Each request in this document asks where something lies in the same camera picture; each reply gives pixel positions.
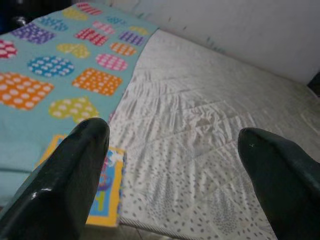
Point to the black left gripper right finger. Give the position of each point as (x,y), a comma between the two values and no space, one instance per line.
(287,195)

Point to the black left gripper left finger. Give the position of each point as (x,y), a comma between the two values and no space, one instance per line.
(55,195)

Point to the teal blanket with colourful shapes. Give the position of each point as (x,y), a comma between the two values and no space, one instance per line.
(25,130)

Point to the white quilted mattress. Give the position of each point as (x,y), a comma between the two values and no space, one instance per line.
(200,112)

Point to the blue yellow-bordered children's book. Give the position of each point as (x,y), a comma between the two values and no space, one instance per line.
(112,180)

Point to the black tufted headboard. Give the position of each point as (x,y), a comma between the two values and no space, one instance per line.
(315,85)

